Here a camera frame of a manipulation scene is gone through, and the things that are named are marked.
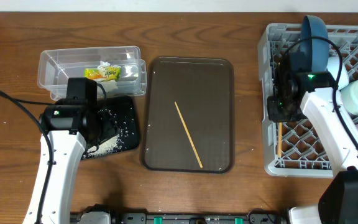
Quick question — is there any white rice pile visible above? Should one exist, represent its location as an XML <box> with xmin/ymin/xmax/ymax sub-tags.
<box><xmin>84</xmin><ymin>107</ymin><xmax>136</xmax><ymax>158</ymax></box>

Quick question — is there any wooden chopstick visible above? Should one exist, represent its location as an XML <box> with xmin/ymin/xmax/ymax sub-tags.
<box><xmin>277</xmin><ymin>122</ymin><xmax>283</xmax><ymax>158</ymax></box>
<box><xmin>174</xmin><ymin>101</ymin><xmax>204</xmax><ymax>169</ymax></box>

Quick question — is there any yellow snack wrapper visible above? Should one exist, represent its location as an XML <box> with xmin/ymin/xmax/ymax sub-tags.
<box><xmin>84</xmin><ymin>65</ymin><xmax>121</xmax><ymax>82</ymax></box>

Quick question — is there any dark blue plate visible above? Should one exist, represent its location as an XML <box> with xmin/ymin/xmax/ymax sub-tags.
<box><xmin>300</xmin><ymin>15</ymin><xmax>329</xmax><ymax>72</ymax></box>

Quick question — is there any light blue bowl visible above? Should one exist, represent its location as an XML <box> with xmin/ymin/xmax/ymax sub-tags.
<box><xmin>327</xmin><ymin>56</ymin><xmax>349</xmax><ymax>90</ymax></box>

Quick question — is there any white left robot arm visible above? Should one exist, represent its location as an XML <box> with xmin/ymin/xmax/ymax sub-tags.
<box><xmin>23</xmin><ymin>105</ymin><xmax>117</xmax><ymax>223</ymax></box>

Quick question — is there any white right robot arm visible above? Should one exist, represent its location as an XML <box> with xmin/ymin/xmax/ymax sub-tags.
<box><xmin>267</xmin><ymin>70</ymin><xmax>358</xmax><ymax>223</ymax></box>

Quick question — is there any black waste tray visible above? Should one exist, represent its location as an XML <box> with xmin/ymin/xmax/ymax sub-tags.
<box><xmin>81</xmin><ymin>95</ymin><xmax>141</xmax><ymax>160</ymax></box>

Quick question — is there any grey dishwasher rack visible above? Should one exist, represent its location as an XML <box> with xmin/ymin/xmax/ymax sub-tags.
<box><xmin>257</xmin><ymin>23</ymin><xmax>358</xmax><ymax>179</ymax></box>

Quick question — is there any clear plastic waste bin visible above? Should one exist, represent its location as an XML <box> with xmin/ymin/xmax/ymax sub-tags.
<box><xmin>38</xmin><ymin>46</ymin><xmax>147</xmax><ymax>101</ymax></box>

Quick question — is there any brown serving tray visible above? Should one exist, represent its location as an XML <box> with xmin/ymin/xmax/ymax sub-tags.
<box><xmin>140</xmin><ymin>57</ymin><xmax>234</xmax><ymax>174</ymax></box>

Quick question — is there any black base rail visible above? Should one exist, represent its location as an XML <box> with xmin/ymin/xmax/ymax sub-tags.
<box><xmin>70</xmin><ymin>210</ymin><xmax>287</xmax><ymax>224</ymax></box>

